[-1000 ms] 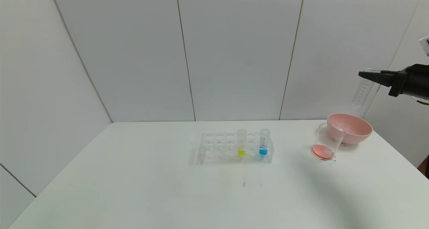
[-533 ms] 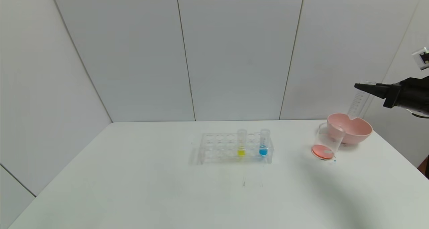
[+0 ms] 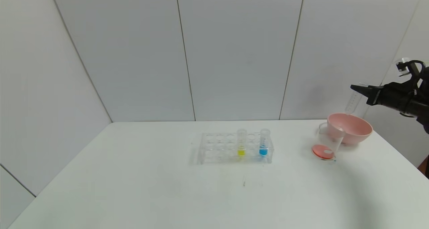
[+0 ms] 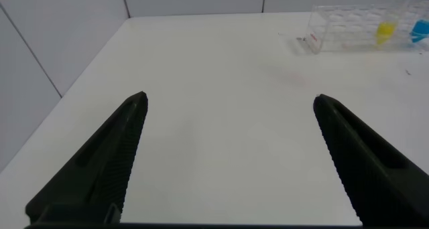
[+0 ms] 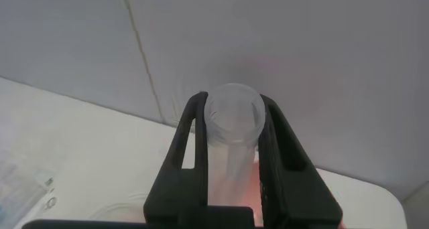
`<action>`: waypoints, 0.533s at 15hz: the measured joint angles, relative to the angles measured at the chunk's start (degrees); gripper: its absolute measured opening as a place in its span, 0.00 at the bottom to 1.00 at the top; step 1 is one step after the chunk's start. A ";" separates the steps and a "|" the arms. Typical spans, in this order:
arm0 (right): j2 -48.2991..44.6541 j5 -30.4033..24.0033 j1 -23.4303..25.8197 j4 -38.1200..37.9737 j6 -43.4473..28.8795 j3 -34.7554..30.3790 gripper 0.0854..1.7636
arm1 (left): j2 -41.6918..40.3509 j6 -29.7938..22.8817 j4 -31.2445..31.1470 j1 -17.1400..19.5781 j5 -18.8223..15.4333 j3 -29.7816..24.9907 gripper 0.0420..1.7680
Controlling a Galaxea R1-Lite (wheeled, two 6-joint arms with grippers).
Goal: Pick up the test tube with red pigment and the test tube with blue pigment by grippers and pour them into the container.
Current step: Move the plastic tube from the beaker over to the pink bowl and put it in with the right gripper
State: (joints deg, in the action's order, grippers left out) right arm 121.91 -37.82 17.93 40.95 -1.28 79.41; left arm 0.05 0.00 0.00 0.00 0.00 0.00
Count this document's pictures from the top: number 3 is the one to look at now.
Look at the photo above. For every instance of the test tube with red pigment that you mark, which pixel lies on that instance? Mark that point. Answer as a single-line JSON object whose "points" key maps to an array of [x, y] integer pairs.
{"points": [[352, 105]]}

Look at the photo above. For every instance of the clear plastic test tube rack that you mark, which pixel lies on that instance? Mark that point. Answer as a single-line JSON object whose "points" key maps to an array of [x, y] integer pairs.
{"points": [[218, 148]]}

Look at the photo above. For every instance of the pink bowl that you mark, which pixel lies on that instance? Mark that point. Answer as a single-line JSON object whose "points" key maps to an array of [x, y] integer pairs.
{"points": [[357, 130]]}

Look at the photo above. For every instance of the test tube with blue pigment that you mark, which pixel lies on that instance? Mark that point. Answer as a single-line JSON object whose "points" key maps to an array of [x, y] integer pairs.
{"points": [[263, 151]]}

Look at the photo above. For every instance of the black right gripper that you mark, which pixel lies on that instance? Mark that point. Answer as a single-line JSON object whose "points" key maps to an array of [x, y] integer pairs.
{"points": [[374, 95]]}

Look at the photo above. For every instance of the dark brown object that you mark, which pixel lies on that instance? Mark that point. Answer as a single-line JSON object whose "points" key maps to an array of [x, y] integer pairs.
{"points": [[426, 167]]}

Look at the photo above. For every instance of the clear glass beaker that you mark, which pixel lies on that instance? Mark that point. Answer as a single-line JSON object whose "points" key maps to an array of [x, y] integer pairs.
{"points": [[323, 151]]}

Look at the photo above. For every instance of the test tube with yellow pigment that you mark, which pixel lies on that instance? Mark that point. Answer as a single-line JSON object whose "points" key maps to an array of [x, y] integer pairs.
{"points": [[241, 152]]}

